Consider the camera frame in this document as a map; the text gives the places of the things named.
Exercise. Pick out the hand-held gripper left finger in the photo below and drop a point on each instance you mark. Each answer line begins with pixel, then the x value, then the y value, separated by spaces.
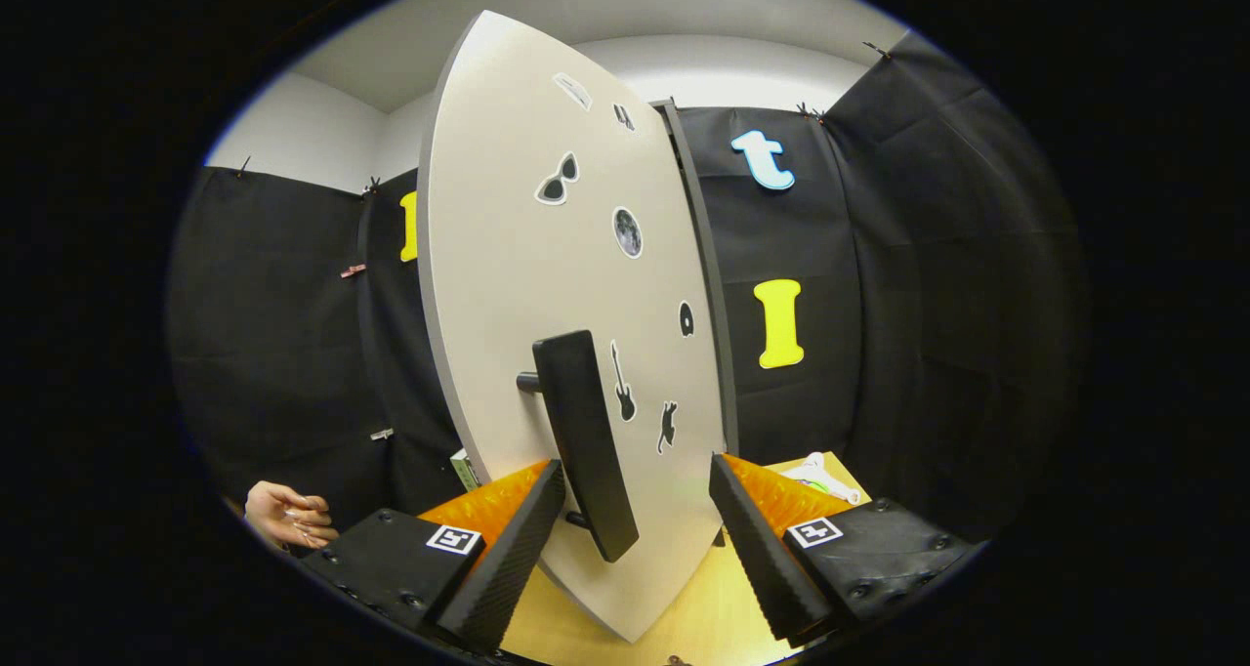
pixel 513 559

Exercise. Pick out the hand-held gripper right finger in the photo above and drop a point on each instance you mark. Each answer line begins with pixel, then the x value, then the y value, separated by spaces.
pixel 757 559

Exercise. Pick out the beige cabinet door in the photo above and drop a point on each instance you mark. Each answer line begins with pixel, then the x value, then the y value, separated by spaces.
pixel 508 256

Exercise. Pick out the green book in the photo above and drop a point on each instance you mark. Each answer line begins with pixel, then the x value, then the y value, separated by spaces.
pixel 465 471

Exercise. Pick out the white and green toy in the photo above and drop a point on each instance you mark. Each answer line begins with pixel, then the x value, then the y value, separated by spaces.
pixel 818 471

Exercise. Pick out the grey cabinet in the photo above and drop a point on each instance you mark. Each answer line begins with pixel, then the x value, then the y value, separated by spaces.
pixel 728 373

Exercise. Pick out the black backdrop cloth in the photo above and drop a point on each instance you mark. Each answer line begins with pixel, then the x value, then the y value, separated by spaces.
pixel 928 305

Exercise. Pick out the black clip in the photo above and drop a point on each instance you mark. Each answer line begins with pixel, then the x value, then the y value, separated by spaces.
pixel 371 186
pixel 876 51
pixel 242 166
pixel 809 111

